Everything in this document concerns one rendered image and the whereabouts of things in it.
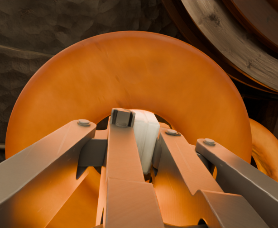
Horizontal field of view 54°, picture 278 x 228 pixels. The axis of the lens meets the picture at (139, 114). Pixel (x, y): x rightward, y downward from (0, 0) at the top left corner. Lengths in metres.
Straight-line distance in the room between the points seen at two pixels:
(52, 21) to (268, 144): 0.36
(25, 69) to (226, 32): 0.26
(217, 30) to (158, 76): 0.16
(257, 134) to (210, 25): 0.17
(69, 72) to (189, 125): 0.08
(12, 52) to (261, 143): 0.35
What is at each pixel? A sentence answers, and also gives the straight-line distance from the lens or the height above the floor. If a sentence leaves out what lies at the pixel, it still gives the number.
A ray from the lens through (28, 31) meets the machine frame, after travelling 0.46.
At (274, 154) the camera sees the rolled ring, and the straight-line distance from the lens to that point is 0.42.
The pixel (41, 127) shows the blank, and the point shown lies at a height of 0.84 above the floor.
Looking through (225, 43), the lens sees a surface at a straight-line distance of 0.31.
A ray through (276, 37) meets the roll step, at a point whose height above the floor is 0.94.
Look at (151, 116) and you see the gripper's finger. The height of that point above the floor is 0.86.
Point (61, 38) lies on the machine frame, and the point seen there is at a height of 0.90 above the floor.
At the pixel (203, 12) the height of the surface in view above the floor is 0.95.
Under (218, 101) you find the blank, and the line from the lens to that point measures 0.17.
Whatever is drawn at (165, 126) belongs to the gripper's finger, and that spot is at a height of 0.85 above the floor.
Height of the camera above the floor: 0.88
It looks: 10 degrees down
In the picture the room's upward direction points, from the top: 11 degrees clockwise
